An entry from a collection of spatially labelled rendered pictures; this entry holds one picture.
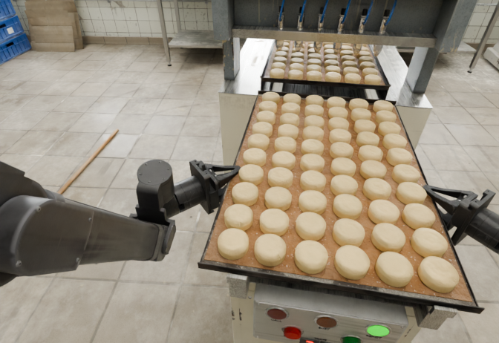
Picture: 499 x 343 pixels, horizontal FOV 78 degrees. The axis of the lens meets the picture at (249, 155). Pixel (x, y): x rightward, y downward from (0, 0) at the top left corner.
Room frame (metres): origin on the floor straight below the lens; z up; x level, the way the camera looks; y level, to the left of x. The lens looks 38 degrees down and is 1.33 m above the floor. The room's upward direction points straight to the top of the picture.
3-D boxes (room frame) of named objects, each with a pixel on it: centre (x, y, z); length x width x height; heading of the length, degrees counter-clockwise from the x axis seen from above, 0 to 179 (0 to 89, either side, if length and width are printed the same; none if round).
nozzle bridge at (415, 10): (1.10, -0.27, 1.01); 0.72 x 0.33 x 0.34; 81
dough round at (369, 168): (0.49, -0.26, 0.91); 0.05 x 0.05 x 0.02
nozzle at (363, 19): (0.97, -0.34, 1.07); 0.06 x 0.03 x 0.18; 171
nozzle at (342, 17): (0.98, -0.28, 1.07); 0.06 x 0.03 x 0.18; 171
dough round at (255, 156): (0.53, -0.01, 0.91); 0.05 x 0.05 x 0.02
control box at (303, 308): (0.25, -0.13, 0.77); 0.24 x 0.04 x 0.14; 81
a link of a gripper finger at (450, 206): (0.40, -0.37, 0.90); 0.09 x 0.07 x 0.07; 34
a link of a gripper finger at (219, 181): (0.48, 0.06, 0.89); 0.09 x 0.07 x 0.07; 125
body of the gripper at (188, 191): (0.44, 0.12, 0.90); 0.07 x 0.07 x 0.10; 35
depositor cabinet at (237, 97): (1.57, -0.35, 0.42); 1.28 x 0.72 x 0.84; 171
